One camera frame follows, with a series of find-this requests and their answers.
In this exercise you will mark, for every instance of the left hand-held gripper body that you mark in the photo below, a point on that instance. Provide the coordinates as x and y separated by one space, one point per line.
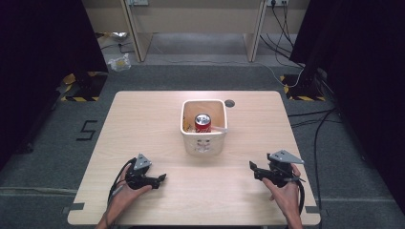
140 173

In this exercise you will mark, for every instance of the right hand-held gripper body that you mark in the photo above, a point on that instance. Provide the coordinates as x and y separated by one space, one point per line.
281 167

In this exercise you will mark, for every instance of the white square bin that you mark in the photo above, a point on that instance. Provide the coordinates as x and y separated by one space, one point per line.
203 143

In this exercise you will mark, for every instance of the red soda can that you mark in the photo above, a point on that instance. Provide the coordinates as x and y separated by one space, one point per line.
202 122

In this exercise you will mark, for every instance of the person's left hand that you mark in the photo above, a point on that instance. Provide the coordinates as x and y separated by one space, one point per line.
127 195

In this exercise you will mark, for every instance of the person's right hand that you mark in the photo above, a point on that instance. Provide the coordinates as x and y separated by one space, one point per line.
286 195

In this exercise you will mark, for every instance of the grey tape piece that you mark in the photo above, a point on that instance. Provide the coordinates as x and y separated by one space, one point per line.
312 209
74 207

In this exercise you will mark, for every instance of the stand base with hazard tape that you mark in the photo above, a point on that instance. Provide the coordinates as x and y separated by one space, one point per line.
87 89
301 90

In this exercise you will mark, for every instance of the clear plastic bag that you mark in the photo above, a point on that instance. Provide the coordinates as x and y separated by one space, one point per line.
120 63

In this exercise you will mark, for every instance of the black curtain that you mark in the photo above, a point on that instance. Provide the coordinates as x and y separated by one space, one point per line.
366 79
41 57

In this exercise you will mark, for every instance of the wooden background desk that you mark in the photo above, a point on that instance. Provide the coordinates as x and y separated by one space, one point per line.
141 41

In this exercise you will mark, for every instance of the crumpled foil wrapper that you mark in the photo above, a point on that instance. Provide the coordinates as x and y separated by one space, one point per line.
118 35

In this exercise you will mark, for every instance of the wall power outlet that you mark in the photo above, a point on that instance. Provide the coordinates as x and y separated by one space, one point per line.
277 2
137 2

